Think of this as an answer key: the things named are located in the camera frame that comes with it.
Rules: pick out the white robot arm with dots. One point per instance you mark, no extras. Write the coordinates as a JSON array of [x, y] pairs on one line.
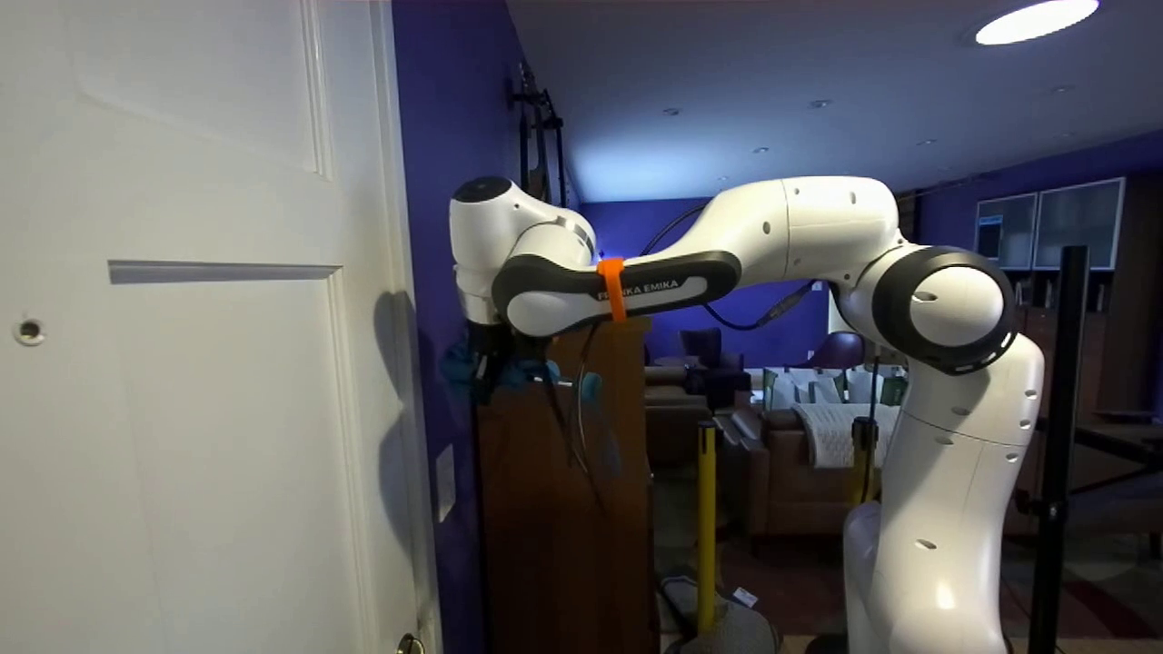
[[925, 540]]

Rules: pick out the yellow stand pole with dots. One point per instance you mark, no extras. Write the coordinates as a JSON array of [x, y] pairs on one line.
[[706, 529]]

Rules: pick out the white panel door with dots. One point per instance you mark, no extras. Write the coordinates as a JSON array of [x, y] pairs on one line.
[[220, 444]]

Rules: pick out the brown wooden cabinet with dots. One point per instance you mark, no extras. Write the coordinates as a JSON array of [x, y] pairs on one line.
[[566, 503]]

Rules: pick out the round ceiling light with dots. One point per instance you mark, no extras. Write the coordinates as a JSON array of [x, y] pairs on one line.
[[1033, 18]]

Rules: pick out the black tripod pole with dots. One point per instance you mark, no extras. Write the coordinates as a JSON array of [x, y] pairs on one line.
[[1058, 452]]

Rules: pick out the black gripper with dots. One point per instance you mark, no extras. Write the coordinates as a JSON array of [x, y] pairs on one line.
[[501, 357]]

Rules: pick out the white framed window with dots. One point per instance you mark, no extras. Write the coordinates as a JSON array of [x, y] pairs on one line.
[[1033, 231]]

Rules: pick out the door peephole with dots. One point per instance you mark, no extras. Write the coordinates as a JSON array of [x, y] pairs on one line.
[[31, 331]]

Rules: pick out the white wall light switch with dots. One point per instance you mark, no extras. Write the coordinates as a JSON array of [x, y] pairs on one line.
[[446, 476]]

